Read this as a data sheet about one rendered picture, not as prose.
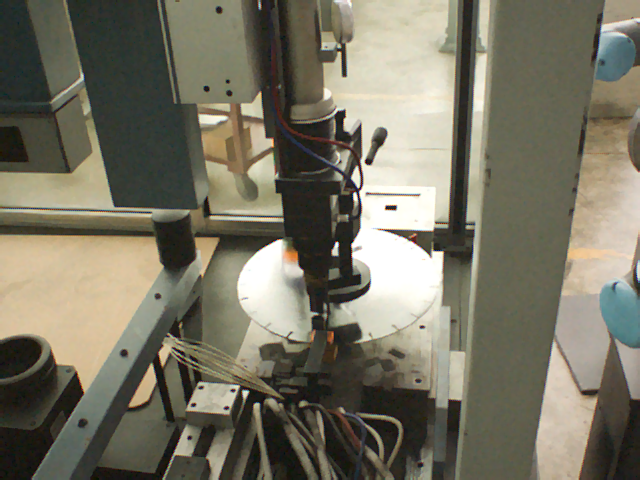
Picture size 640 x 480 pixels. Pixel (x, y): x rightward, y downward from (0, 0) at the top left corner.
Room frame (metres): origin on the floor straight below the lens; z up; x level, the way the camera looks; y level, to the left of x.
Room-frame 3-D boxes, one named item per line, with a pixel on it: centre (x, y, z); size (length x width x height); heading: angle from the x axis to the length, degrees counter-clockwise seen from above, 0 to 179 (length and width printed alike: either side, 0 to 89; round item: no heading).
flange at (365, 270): (0.94, -0.03, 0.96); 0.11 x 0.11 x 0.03
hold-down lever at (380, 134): (0.89, -0.08, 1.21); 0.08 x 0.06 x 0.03; 168
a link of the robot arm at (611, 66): (1.06, -0.47, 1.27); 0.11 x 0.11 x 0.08; 21
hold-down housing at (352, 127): (0.86, -0.04, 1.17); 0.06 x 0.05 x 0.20; 159
